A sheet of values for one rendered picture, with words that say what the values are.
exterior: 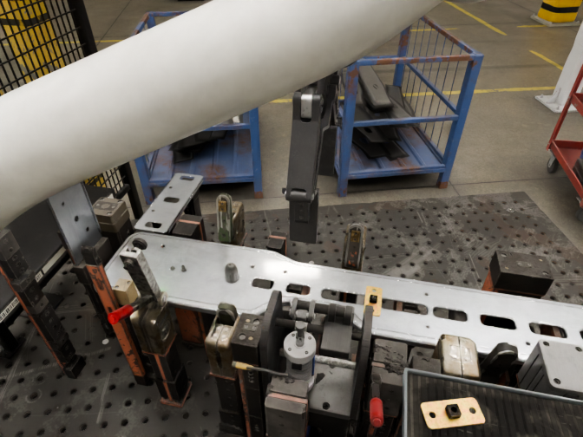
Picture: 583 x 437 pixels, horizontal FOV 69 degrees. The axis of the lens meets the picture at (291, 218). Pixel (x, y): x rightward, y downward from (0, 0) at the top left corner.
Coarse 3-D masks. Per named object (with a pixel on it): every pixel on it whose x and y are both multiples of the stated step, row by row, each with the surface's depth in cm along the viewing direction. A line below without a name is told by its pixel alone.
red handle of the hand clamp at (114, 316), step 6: (138, 300) 85; (144, 300) 86; (150, 300) 88; (126, 306) 80; (132, 306) 82; (138, 306) 83; (114, 312) 76; (120, 312) 77; (126, 312) 79; (132, 312) 81; (108, 318) 76; (114, 318) 76; (120, 318) 77
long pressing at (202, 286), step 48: (192, 240) 114; (192, 288) 101; (240, 288) 101; (336, 288) 101; (384, 288) 101; (432, 288) 101; (384, 336) 90; (432, 336) 90; (480, 336) 90; (528, 336) 90; (576, 336) 90
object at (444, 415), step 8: (448, 400) 62; (456, 400) 62; (464, 400) 62; (472, 400) 62; (424, 408) 61; (432, 408) 61; (440, 408) 61; (448, 408) 60; (456, 408) 61; (464, 408) 61; (424, 416) 61; (440, 416) 61; (448, 416) 61; (456, 416) 60; (464, 416) 61; (472, 416) 61; (480, 416) 61; (432, 424) 60; (440, 424) 60; (448, 424) 60; (456, 424) 60; (464, 424) 60; (472, 424) 60
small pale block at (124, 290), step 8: (120, 280) 94; (128, 280) 94; (112, 288) 92; (120, 288) 92; (128, 288) 93; (120, 296) 93; (128, 296) 93; (136, 296) 96; (120, 304) 95; (128, 320) 99; (136, 336) 103; (136, 344) 105; (144, 360) 110; (152, 368) 111; (152, 376) 114
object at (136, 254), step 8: (136, 240) 81; (144, 240) 82; (136, 248) 81; (144, 248) 82; (120, 256) 79; (128, 256) 79; (136, 256) 79; (144, 256) 81; (128, 264) 79; (136, 264) 80; (144, 264) 82; (128, 272) 83; (136, 272) 82; (144, 272) 82; (152, 272) 85; (136, 280) 85; (144, 280) 84; (152, 280) 86; (144, 288) 86; (152, 288) 86; (144, 296) 89
